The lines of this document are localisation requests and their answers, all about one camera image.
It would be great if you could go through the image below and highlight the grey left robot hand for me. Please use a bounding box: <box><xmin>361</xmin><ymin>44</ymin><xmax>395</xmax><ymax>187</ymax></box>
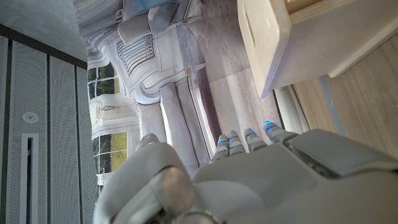
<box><xmin>93</xmin><ymin>120</ymin><xmax>398</xmax><ymax>224</ymax></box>

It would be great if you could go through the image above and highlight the wooden box with slot lid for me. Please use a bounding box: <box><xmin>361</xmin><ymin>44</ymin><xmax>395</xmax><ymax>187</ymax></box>
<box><xmin>236</xmin><ymin>0</ymin><xmax>398</xmax><ymax>99</ymax></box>

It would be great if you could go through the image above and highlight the round white ceiling fixture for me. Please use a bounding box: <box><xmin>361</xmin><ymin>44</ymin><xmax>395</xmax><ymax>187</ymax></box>
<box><xmin>22</xmin><ymin>111</ymin><xmax>40</xmax><ymax>124</ymax></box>

